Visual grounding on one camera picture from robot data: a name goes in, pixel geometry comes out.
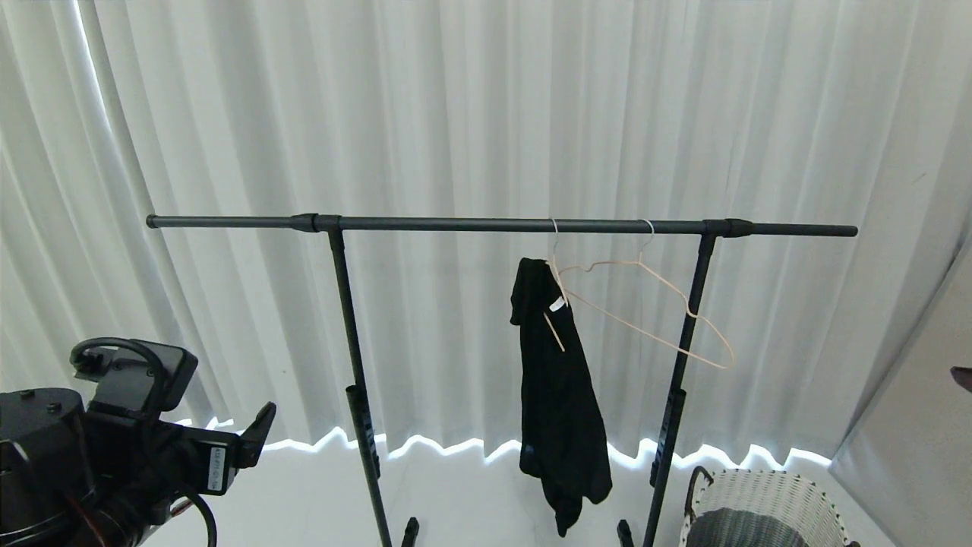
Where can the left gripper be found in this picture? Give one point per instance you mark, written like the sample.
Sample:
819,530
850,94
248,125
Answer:
190,456

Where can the black garment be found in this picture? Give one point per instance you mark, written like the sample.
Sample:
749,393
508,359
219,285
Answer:
562,418

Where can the pink clothes hanger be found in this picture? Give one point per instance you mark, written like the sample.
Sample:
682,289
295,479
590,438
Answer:
642,262
553,331

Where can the black clothes rack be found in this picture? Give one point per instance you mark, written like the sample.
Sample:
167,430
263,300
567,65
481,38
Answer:
456,225

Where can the white laundry basket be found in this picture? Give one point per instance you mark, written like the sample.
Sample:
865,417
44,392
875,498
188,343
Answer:
759,494

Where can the white curtain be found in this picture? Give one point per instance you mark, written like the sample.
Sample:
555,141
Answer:
456,99

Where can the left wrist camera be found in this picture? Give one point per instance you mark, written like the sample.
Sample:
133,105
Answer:
144,380

